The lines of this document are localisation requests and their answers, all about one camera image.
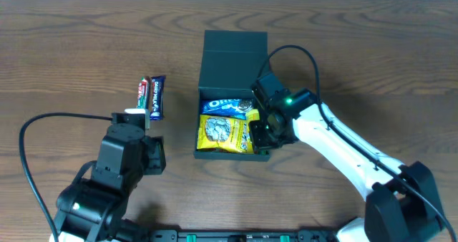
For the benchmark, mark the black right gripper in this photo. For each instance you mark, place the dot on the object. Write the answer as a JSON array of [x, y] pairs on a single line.
[[258, 138]]

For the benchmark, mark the yellow plastic jar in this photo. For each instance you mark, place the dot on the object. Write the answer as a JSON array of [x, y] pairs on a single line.
[[252, 115]]

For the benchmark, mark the blue Oreo cookie pack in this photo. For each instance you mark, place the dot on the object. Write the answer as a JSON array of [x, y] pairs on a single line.
[[235, 108]]

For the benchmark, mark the yellow Hacks candy bag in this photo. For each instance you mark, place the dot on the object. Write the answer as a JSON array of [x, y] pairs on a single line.
[[225, 133]]

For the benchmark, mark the blue Dairy Milk bar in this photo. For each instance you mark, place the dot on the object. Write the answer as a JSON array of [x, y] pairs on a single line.
[[157, 90]]

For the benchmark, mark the red green KitKat bar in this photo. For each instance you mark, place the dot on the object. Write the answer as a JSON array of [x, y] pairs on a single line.
[[143, 95]]

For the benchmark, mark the black box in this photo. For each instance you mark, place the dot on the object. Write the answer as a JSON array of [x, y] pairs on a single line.
[[230, 64]]

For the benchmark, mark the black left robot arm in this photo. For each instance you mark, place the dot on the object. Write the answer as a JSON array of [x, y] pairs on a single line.
[[92, 207]]

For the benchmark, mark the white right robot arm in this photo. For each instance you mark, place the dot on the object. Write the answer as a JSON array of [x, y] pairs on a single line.
[[401, 202]]

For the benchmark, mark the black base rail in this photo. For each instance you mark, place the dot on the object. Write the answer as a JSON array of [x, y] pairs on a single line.
[[243, 236]]

